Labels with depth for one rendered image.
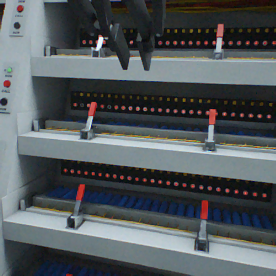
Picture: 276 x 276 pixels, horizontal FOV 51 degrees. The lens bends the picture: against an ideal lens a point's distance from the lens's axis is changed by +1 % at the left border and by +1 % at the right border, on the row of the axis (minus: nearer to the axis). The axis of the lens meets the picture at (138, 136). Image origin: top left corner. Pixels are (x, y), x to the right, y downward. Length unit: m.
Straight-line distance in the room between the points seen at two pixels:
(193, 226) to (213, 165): 0.15
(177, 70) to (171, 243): 0.35
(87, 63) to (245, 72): 0.34
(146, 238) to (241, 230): 0.19
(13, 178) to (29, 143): 0.09
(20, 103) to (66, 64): 0.14
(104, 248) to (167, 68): 0.39
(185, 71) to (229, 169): 0.22
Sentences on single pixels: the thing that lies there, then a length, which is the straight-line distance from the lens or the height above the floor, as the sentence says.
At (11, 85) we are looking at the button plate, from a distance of 0.74.
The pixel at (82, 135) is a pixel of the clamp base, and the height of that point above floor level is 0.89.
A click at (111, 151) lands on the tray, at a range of 0.60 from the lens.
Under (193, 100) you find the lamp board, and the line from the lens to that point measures 0.75.
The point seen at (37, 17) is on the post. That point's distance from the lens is 0.78.
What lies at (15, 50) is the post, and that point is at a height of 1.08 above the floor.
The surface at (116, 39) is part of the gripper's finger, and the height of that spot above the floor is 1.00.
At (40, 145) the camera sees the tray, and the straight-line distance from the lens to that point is 0.68.
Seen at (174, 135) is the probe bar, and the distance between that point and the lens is 0.64.
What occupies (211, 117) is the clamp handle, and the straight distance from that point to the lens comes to 0.61.
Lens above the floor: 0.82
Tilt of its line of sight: 7 degrees up
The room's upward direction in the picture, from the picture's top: 7 degrees clockwise
